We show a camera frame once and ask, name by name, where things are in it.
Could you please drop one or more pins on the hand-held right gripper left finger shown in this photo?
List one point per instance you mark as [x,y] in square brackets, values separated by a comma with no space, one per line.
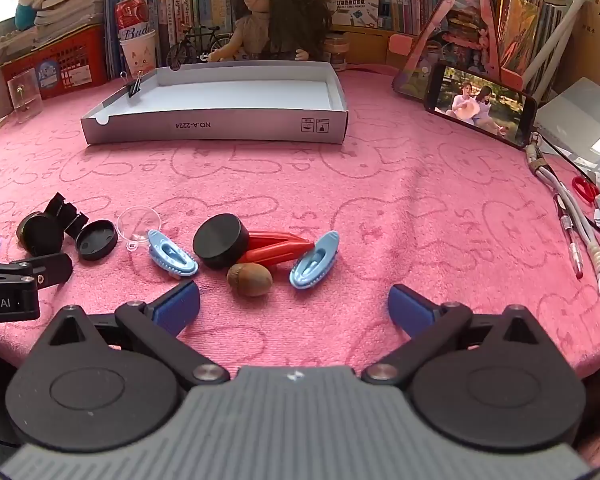
[177,305]

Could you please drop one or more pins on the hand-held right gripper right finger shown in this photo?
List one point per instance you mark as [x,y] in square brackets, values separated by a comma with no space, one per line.
[410,307]

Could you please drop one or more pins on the black round disc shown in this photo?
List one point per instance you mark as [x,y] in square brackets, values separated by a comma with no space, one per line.
[40,235]

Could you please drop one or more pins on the light blue hair clip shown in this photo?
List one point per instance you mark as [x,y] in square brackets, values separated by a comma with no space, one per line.
[312,262]
[175,260]

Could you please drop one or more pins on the black round lid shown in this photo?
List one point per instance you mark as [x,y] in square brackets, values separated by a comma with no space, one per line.
[96,241]

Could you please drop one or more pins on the black binder clip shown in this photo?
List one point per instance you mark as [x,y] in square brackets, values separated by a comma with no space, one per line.
[62,207]
[134,91]

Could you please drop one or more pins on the thick black round puck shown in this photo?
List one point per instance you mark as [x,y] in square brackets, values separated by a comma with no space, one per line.
[220,245]

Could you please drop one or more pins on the brown acorn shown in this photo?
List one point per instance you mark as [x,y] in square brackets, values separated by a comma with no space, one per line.
[250,280]

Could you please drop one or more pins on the red hair clip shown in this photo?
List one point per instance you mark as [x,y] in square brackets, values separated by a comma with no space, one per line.
[280,254]
[275,237]

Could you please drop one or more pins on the white cardboard box tray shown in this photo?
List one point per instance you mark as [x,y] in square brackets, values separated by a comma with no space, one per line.
[205,127]

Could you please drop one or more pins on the pink rabbit print towel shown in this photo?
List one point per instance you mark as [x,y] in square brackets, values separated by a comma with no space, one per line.
[380,185]

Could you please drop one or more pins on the clear glass cup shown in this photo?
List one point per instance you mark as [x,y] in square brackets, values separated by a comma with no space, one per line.
[25,90]

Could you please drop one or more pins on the red pen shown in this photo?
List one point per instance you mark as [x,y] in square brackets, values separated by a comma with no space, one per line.
[572,250]

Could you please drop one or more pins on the large red plastic basket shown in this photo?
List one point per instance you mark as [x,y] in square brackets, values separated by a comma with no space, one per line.
[75,60]

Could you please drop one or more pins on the smartphone showing video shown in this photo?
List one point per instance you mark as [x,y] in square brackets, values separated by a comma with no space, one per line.
[480,105]

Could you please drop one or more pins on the paper cup with cat print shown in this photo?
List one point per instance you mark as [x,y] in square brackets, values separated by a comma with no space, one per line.
[140,55]

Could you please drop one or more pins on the blue and white plush toy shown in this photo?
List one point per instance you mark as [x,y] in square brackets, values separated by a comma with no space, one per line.
[25,5]

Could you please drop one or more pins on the stack of lying books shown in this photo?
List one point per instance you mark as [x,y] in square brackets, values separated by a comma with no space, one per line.
[65,10]

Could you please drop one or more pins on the grey translucent plastic folder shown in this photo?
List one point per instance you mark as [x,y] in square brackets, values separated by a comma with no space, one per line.
[580,125]

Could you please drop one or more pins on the wooden shelf box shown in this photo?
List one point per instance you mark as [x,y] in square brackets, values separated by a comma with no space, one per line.
[370,47]

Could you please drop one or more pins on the small stacked jars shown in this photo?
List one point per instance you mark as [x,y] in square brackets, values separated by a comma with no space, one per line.
[336,52]

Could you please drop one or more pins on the red beverage can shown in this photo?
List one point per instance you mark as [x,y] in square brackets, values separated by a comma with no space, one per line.
[132,15]

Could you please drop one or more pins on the miniature black bicycle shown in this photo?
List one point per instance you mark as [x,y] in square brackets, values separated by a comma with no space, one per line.
[200,30]

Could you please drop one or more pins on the pink house-shaped toy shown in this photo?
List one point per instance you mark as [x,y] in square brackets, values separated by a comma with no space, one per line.
[460,35]

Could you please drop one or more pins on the doll with curly brown hair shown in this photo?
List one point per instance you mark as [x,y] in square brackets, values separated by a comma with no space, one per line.
[257,25]

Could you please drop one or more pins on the white box with colourful print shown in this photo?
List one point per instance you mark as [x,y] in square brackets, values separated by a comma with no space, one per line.
[350,5]

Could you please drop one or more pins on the brown cardboard box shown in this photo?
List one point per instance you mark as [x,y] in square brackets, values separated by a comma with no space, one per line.
[597,40]

